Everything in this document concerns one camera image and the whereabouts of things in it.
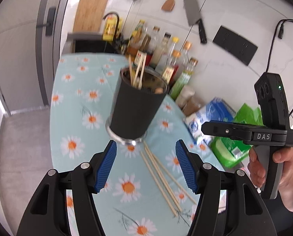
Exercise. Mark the row of condiment bottles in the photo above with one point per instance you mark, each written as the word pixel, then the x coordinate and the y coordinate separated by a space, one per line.
pixel 161 51

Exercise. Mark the dark kitchen sink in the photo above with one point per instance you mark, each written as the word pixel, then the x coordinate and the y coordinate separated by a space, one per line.
pixel 92 45

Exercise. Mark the pile of wooden chopsticks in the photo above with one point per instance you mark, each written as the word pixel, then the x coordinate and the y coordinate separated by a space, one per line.
pixel 159 184

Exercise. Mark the wooden cutting board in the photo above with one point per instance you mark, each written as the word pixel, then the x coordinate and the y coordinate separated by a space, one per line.
pixel 90 13

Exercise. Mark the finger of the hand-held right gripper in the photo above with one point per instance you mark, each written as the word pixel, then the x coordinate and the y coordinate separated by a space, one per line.
pixel 225 131

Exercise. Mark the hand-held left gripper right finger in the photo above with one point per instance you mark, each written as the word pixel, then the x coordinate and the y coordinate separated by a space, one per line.
pixel 187 167

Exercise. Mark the black faucet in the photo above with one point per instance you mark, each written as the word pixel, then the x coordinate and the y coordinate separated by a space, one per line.
pixel 116 27

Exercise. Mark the clear spice jar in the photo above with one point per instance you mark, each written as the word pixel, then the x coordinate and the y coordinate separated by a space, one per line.
pixel 194 105
pixel 185 97

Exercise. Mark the green sugar bag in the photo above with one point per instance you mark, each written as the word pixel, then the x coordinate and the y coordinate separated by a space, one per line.
pixel 231 152

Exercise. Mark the yellow oil jug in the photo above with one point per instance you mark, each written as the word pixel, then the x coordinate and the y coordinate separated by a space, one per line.
pixel 108 29

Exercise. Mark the daisy print tablecloth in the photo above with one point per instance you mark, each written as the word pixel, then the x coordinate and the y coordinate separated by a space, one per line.
pixel 72 118

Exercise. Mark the wooden chopstick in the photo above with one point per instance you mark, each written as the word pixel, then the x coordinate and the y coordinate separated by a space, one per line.
pixel 136 76
pixel 143 71
pixel 139 71

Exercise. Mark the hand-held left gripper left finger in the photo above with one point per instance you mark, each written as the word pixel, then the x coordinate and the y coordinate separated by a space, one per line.
pixel 107 167

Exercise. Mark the person's right hand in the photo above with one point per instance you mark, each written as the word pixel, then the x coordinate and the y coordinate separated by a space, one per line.
pixel 287 177

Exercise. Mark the black cylindrical utensil holder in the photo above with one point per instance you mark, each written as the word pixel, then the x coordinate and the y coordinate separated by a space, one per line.
pixel 134 113

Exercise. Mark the black wall outlet panel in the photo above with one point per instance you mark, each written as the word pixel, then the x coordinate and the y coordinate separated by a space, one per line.
pixel 234 45

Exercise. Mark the grey door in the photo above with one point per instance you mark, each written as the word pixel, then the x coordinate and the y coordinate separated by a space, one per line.
pixel 18 54

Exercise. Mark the white and blue salt bag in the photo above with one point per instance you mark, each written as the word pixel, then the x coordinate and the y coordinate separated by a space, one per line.
pixel 210 118

